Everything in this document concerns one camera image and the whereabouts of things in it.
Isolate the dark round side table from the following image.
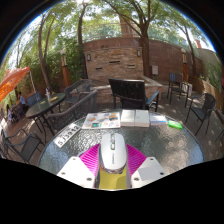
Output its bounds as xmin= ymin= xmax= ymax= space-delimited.
xmin=25 ymin=92 xmax=67 ymax=134

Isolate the person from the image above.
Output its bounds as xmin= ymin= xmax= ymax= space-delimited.
xmin=17 ymin=92 xmax=28 ymax=107
xmin=4 ymin=103 xmax=14 ymax=123

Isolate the colourful sticker sheet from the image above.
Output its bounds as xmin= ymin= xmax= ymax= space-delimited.
xmin=81 ymin=111 xmax=122 ymax=130

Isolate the small pale blue booklet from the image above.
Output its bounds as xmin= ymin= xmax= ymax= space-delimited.
xmin=149 ymin=114 xmax=168 ymax=126

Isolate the white flat box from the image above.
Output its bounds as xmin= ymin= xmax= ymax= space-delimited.
xmin=134 ymin=109 xmax=151 ymax=128
xmin=120 ymin=109 xmax=136 ymax=128

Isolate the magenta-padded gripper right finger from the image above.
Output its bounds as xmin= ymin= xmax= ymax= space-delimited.
xmin=126 ymin=143 xmax=168 ymax=189

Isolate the grey wicker chair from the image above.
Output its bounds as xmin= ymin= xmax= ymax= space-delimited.
xmin=46 ymin=89 xmax=99 ymax=133

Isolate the green small packet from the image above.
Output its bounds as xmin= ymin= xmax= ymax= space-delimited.
xmin=167 ymin=119 xmax=184 ymax=130

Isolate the blue-backed folding chair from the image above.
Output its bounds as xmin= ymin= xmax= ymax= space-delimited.
xmin=166 ymin=72 xmax=184 ymax=105

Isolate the black mesh metal chair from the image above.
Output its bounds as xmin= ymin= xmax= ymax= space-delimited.
xmin=184 ymin=92 xmax=217 ymax=136
xmin=0 ymin=128 xmax=46 ymax=164

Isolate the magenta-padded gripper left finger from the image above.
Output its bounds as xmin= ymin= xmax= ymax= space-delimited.
xmin=56 ymin=143 xmax=101 ymax=189

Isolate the brown lamp post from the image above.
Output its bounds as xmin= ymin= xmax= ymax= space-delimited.
xmin=180 ymin=48 xmax=189 ymax=83
xmin=59 ymin=48 xmax=71 ymax=88

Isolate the dark chair beside side table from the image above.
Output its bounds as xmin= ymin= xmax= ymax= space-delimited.
xmin=63 ymin=78 xmax=93 ymax=104

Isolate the white number plate sign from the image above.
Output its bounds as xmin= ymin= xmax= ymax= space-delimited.
xmin=53 ymin=122 xmax=82 ymax=148

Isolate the black slatted garden chair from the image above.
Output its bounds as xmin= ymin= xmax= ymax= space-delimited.
xmin=108 ymin=78 xmax=160 ymax=113

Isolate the orange sunshade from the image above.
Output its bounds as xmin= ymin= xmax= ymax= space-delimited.
xmin=0 ymin=66 xmax=32 ymax=103

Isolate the blue mesh chair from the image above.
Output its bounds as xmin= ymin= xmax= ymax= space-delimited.
xmin=26 ymin=91 xmax=43 ymax=108

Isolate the white computer mouse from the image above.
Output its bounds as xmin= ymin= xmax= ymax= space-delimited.
xmin=98 ymin=133 xmax=129 ymax=175

